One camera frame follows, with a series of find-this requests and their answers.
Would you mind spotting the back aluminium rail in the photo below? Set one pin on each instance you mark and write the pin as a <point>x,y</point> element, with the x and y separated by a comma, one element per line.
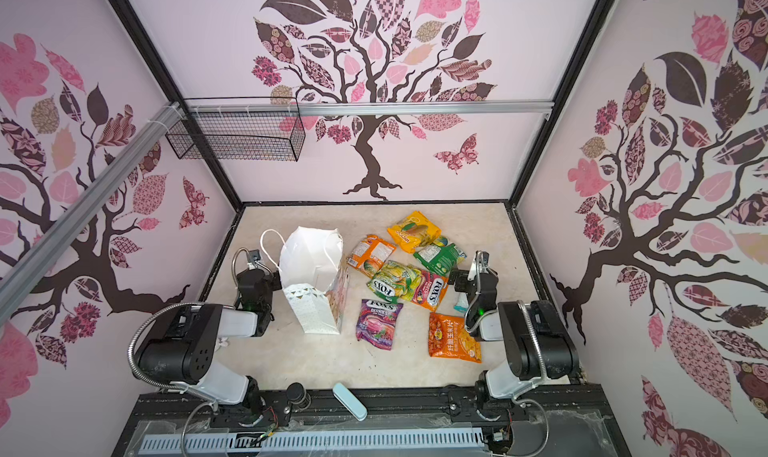
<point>380,109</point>

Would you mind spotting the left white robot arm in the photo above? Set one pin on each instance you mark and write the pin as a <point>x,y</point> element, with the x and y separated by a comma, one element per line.
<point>174,349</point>

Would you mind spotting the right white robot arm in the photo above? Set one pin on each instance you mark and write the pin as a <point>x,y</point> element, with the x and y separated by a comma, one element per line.
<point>510,380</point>

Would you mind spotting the black wire basket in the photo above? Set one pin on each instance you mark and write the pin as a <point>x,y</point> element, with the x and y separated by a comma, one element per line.
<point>270,129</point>

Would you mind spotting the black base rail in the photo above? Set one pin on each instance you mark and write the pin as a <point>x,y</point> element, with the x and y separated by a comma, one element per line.
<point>553,420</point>

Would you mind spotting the purple Fox's candy bag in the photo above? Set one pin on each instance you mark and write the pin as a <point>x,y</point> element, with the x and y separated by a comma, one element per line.
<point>376,323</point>

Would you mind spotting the left aluminium rail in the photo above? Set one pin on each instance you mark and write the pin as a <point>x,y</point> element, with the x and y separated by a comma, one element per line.
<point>24,276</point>

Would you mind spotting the aluminium rail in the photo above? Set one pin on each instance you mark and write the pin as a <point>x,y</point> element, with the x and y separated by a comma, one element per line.
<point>380,109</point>
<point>24,276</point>

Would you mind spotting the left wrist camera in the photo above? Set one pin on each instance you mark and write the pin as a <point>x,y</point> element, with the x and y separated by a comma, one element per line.
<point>253,256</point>

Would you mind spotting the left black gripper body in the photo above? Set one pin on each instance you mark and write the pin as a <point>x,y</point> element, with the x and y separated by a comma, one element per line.
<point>255,277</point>

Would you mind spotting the green yellow Fox's candy bag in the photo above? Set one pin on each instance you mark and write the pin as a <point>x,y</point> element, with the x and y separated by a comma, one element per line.
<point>395,281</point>

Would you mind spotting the pink Fox's candy bag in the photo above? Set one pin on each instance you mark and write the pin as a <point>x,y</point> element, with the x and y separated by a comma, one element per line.
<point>428,290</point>

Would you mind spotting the orange white snack packet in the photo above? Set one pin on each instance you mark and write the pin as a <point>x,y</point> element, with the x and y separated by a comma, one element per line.
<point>370,254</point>

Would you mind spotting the left metal flex conduit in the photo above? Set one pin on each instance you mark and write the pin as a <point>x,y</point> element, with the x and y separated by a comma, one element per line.
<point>139,343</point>

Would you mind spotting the white slotted cable duct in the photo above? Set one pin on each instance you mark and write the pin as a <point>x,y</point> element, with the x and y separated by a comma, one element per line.
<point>311,443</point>

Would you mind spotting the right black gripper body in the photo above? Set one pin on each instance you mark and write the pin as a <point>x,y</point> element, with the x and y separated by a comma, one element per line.
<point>462,280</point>

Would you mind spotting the black knob on base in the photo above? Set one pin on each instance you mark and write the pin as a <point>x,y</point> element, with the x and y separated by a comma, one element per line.
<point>297,397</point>

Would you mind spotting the teal white snack packet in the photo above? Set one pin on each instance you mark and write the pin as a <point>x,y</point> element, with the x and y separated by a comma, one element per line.
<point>462,303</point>

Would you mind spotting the green snack packet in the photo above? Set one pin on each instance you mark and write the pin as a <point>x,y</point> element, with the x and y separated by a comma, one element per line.
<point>441,256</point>

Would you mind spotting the yellow corn snack bag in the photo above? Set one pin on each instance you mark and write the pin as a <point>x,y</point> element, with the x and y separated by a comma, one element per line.
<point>414,232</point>

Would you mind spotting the white paper gift bag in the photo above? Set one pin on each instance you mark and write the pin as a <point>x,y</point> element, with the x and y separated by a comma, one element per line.
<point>312,275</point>

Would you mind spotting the orange chestnut snack bag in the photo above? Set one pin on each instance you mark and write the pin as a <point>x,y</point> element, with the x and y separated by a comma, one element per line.
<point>448,338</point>

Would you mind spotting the light blue remote-like device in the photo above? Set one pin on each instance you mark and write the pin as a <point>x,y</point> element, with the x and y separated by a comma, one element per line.
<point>350,402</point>

